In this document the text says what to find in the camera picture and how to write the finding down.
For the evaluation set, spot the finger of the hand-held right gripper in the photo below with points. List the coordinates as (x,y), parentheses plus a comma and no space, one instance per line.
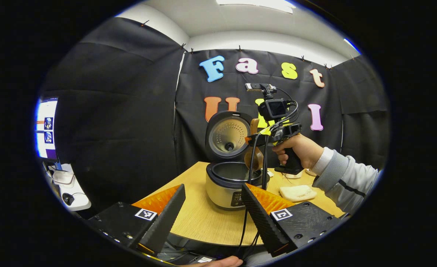
(251,140)

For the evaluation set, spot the white side desk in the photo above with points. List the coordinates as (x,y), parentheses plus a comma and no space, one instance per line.
(75,193)

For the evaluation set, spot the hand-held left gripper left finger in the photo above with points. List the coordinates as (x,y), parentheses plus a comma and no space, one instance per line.
(164,222)

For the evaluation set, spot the large ceiling light panel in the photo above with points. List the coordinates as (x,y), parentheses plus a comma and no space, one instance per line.
(255,4)

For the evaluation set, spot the black and silver rice cooker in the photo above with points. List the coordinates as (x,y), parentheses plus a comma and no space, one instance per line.
(222,185)

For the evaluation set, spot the black computer mouse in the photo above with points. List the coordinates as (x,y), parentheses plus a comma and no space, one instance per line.
(68,199)

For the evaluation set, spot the computer monitor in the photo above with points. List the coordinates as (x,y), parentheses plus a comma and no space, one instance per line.
(47,128)

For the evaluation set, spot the white dish of rice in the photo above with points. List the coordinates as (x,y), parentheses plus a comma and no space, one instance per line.
(298,193)

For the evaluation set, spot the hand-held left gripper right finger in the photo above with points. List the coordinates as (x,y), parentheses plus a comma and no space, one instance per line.
(264,222)

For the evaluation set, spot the wooden spoon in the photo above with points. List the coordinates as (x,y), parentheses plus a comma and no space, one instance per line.
(254,159)

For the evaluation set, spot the small ceiling light panel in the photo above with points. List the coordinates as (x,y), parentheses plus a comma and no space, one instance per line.
(351,45)

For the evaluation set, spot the black backdrop cloth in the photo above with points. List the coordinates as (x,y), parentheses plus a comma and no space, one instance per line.
(122,122)

